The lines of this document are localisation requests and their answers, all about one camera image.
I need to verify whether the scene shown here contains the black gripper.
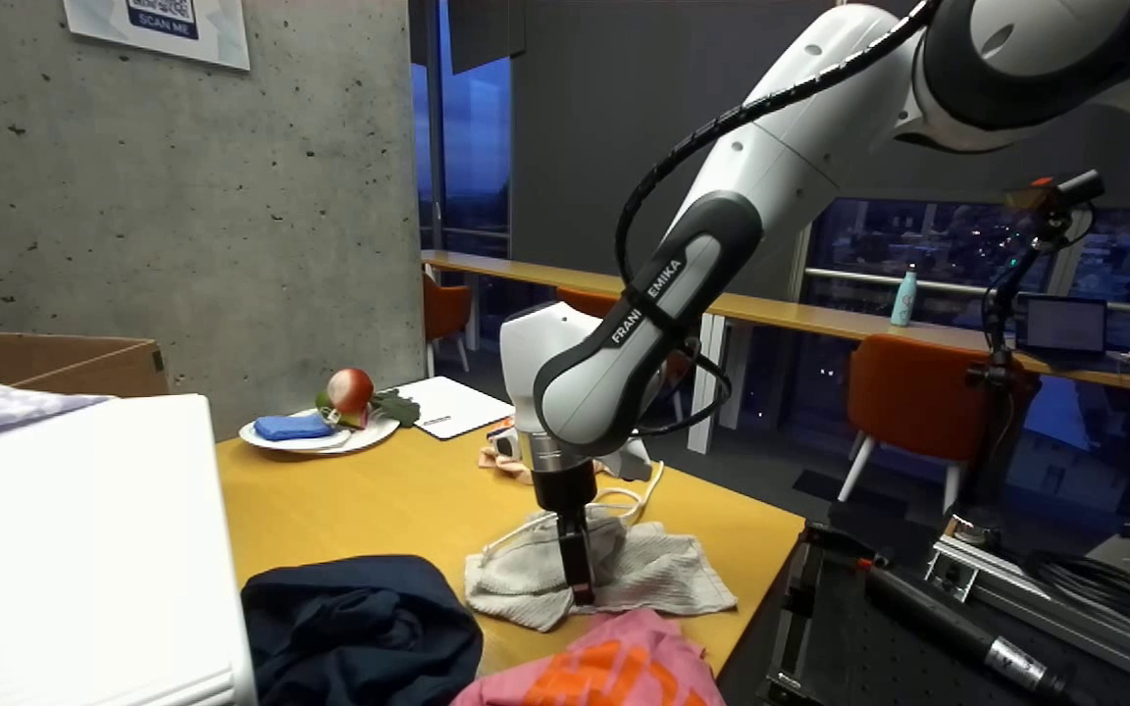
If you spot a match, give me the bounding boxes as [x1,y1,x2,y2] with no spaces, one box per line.
[534,463,598,603]

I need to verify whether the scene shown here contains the white grey shirt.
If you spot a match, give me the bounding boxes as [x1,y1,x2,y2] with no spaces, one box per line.
[463,508,739,633]

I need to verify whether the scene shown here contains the pink shirt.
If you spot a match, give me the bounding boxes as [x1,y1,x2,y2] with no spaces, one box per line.
[450,609,725,706]

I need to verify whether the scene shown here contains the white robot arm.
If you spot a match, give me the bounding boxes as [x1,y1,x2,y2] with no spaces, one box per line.
[501,0,1130,602]

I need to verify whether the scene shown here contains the navy blue shirt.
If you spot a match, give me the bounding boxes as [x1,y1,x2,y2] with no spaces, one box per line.
[238,552,483,706]

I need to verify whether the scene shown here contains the white paper sheet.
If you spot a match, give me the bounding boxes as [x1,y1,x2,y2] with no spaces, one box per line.
[397,378,510,441]

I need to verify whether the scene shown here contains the white plate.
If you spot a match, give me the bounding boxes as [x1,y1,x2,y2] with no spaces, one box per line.
[238,414,397,454]

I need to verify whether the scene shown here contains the orange chair left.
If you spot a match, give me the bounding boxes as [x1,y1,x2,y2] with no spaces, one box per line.
[423,271,473,365]

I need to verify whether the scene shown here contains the orange chair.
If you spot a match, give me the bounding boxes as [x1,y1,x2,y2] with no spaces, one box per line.
[835,334,990,512]
[423,271,473,365]

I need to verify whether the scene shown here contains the red apple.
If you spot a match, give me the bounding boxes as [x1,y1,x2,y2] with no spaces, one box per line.
[327,371,374,416]

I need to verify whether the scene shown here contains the blue sponge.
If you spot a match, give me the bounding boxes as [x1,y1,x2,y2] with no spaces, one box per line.
[252,414,335,445]

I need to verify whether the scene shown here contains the orange chair right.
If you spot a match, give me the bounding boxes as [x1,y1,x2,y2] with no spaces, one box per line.
[835,334,990,512]

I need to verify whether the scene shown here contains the white microwave box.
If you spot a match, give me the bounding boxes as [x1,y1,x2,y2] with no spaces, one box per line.
[0,391,261,706]

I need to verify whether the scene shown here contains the long wooden counter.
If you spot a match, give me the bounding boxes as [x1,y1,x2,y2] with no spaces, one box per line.
[420,253,1130,391]

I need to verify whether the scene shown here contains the brown cardboard box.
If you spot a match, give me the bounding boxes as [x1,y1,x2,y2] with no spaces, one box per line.
[0,330,168,398]

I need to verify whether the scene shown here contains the white cable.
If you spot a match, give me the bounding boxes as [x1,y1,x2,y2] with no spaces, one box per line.
[590,454,669,529]

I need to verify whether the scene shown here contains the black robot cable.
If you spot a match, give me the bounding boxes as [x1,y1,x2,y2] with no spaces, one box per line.
[609,0,950,445]

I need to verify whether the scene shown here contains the black camera tripod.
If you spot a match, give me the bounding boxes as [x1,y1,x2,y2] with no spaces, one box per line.
[756,169,1130,706]

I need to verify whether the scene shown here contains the wall poster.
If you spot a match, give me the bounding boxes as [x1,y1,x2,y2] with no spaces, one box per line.
[63,0,252,72]

